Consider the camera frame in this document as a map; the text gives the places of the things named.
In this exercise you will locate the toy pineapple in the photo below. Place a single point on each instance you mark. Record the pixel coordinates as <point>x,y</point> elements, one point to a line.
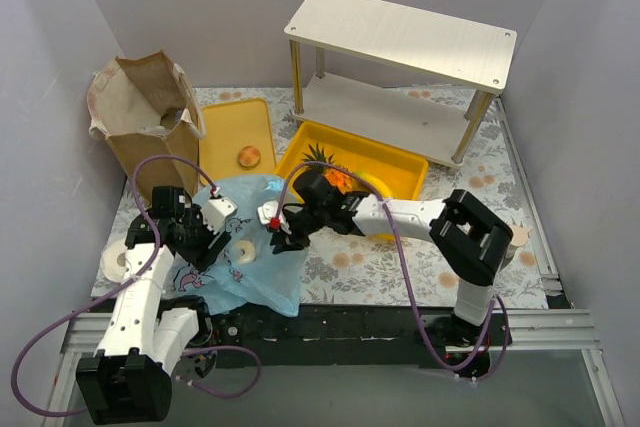
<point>324,164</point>

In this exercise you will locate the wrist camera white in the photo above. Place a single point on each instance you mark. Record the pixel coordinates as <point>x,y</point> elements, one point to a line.
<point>217,210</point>
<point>273,219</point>

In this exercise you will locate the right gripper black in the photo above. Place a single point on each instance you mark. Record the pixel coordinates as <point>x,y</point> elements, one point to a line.
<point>293,227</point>

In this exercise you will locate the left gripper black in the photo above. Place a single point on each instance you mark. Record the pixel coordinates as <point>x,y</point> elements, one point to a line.
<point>201,245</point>

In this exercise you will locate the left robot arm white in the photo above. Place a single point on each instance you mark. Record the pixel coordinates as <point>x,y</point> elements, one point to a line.
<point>128,379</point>

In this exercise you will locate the white toilet paper roll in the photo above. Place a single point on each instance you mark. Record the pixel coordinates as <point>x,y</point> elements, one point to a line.
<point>112,261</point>

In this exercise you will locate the yellow banana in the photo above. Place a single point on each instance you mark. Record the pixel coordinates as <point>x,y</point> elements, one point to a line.
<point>375,182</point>

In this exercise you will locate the blue plastic grocery bag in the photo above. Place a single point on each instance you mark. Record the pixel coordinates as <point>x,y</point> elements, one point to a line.
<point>271,280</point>

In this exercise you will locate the flat yellow tray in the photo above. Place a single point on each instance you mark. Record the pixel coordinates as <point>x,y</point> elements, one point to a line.
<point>230,127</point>

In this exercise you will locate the grey bottle beige cap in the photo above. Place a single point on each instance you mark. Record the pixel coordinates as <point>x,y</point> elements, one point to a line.
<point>517,242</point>

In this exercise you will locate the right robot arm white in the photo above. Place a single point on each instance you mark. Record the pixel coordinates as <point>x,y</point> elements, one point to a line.
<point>471,238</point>

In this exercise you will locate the beige round biscuit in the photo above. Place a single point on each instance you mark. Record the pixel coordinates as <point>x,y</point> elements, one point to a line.
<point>249,157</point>

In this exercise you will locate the brown paper bag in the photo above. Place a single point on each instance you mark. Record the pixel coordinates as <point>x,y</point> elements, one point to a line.
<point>145,107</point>

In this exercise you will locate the deep yellow bin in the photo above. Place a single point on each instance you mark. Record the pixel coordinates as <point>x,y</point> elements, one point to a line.
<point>402,171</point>

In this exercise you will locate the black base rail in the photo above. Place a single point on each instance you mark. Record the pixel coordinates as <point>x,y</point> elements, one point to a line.
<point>324,335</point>

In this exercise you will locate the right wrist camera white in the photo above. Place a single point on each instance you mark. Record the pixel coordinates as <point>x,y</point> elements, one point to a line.
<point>273,219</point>

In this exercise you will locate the white two-tier shelf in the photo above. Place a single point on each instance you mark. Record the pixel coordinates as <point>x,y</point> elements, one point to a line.
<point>461,51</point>

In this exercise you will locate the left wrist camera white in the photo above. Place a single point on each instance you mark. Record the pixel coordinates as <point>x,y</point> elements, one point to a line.
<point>217,210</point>

